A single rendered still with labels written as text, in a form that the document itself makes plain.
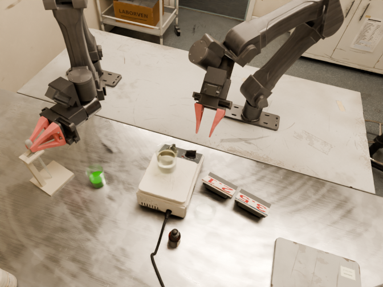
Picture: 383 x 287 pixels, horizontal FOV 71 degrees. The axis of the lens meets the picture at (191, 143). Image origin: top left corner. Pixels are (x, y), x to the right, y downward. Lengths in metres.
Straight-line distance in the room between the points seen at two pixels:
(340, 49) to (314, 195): 2.37
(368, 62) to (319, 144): 2.29
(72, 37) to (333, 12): 0.64
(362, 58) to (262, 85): 2.39
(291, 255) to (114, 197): 0.46
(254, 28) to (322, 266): 0.58
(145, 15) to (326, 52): 1.79
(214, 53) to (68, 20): 0.35
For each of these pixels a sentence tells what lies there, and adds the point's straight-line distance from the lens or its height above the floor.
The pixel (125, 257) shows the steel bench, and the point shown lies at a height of 0.90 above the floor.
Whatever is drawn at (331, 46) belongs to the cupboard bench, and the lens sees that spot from 3.07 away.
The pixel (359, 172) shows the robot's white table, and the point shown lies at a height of 0.90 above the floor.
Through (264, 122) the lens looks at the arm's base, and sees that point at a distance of 0.95.
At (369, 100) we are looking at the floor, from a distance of 2.99.
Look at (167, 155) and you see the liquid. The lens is 0.65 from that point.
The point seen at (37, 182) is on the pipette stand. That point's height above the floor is 0.91.
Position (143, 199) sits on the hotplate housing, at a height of 0.95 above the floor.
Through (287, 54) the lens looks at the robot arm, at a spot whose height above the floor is 1.15.
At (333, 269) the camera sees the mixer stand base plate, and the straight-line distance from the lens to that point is 0.77.
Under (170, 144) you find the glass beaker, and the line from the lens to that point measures 0.65.
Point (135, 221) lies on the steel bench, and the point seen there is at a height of 0.90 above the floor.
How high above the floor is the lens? 1.56
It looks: 51 degrees down
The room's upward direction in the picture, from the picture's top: 7 degrees clockwise
